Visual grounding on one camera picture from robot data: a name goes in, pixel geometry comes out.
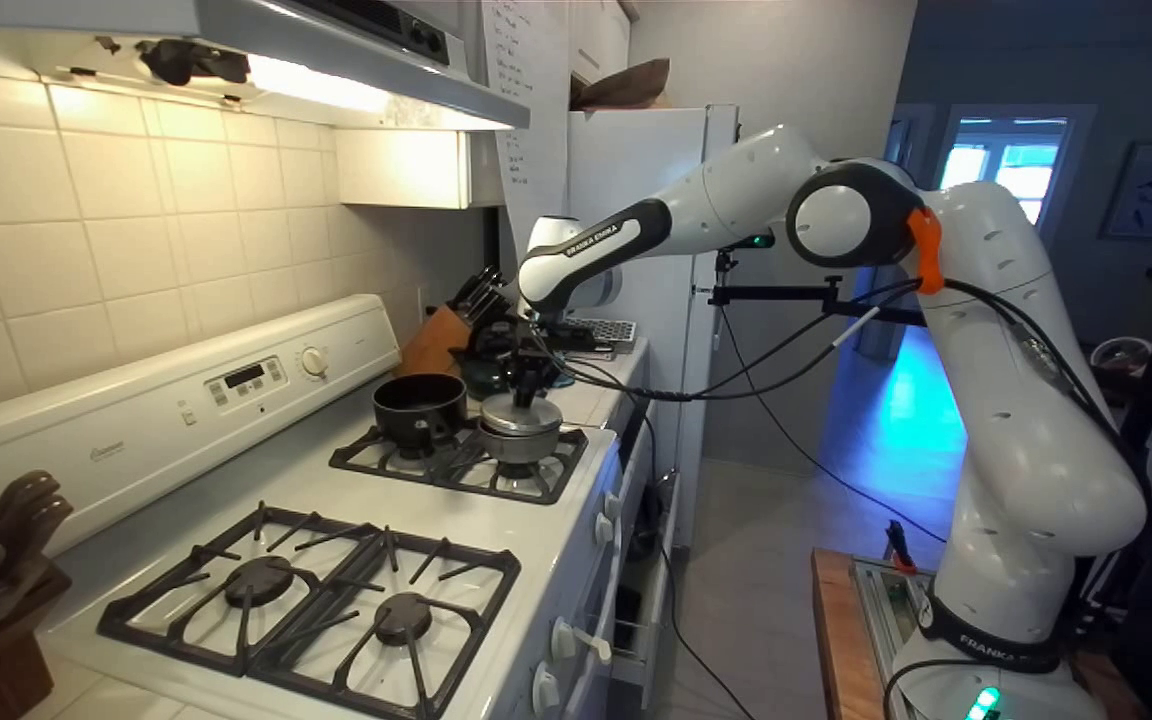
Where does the orange wooden knife block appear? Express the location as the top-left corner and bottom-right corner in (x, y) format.
(396, 269), (528, 382)

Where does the silver pot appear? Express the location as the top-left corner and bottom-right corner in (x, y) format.
(369, 370), (473, 459)

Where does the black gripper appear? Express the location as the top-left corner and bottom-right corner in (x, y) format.
(473, 302), (569, 414)

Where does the white gas stove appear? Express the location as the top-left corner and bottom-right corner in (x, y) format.
(0, 291), (652, 720)

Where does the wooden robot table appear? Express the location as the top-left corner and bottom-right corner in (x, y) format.
(810, 550), (969, 720)

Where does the silver oven door handle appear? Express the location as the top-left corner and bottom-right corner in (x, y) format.
(602, 456), (687, 705)

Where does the steel range hood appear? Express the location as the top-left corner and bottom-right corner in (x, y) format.
(0, 0), (537, 137)

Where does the dark round burner cap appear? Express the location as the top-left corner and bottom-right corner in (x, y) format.
(374, 587), (439, 649)
(221, 553), (298, 612)

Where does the thin black cable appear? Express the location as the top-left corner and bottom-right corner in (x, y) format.
(713, 302), (961, 553)

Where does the silver round lid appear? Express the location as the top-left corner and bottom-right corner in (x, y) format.
(477, 390), (569, 473)

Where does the black stove grate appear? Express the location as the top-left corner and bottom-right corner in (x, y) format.
(94, 501), (379, 685)
(439, 430), (591, 509)
(329, 419), (473, 493)
(254, 534), (528, 720)

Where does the metal robot mounting plate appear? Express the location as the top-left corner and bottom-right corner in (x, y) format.
(854, 555), (951, 674)

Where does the white refrigerator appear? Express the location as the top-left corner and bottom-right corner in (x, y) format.
(566, 100), (750, 555)

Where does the white stove knob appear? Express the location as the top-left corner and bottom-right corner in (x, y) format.
(523, 661), (569, 720)
(544, 616), (615, 674)

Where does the bright window with frame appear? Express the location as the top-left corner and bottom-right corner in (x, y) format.
(938, 107), (1067, 231)

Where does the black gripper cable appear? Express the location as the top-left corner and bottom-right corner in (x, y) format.
(561, 272), (933, 404)

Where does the orange cable clip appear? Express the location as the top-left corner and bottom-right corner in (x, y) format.
(910, 203), (950, 298)

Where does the white paper sheet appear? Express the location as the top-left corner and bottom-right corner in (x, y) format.
(473, 0), (586, 237)

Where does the black camera stand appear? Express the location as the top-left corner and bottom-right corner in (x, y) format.
(705, 277), (933, 328)

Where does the black clamp device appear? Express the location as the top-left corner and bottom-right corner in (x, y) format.
(131, 38), (255, 90)

